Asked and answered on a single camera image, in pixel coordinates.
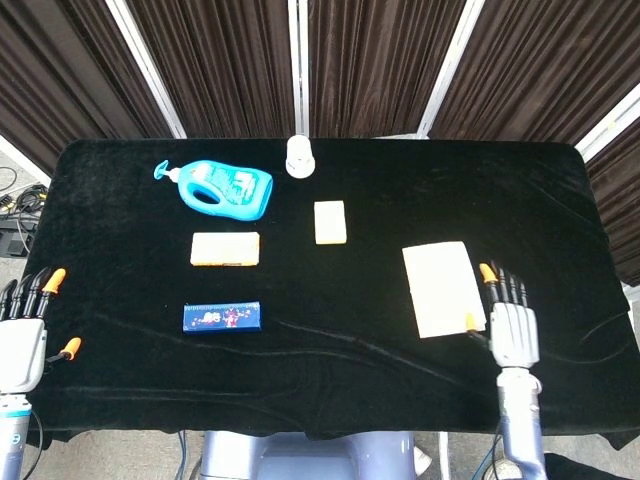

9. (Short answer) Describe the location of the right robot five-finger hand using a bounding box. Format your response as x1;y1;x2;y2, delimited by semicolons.
464;259;544;372

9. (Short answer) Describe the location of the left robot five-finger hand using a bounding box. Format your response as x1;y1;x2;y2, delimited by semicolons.
0;267;83;396

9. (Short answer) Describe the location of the grey blue robot torso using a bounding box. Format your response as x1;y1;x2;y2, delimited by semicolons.
199;429;419;480

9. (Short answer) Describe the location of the white cylindrical container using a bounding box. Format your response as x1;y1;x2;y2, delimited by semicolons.
284;134;316;179

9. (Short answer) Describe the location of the blue detergent pump bottle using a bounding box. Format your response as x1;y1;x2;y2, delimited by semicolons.
153;159;274;222

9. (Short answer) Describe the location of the brown pleated curtain panel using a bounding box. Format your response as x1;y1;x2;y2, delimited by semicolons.
124;0;296;140
307;0;469;139
584;132;640;287
429;0;640;146
0;0;174;176

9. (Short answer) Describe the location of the white shoe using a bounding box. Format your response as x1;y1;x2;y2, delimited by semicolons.
413;445;433;477

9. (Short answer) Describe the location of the blue rectangular snack box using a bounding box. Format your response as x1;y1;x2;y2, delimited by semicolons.
182;300;263;334

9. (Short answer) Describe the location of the black floor cable bundle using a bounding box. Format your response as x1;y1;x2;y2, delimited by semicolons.
0;167;50;224

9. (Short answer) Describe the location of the black floor equipment box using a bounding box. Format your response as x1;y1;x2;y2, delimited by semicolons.
0;218;37;259

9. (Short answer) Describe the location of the black velvet tablecloth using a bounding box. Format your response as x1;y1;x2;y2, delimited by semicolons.
22;137;640;451

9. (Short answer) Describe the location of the white screen frame post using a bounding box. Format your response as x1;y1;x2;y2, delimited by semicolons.
104;0;187;140
287;0;311;139
416;0;482;140
574;82;640;161

